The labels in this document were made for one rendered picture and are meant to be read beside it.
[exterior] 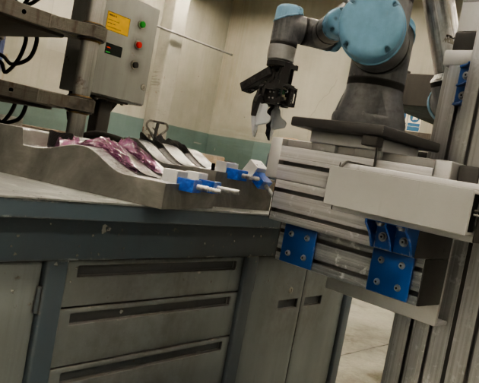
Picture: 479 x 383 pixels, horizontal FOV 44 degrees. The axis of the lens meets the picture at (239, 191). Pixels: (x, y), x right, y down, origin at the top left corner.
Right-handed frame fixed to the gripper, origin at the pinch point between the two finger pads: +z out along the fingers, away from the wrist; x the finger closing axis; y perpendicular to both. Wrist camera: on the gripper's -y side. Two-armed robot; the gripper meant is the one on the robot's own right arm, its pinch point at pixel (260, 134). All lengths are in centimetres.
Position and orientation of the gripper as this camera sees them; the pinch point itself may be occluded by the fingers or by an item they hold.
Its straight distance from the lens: 163.6
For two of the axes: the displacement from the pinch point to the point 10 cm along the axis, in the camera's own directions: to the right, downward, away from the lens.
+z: -1.9, 9.8, 0.5
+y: 7.7, 1.8, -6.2
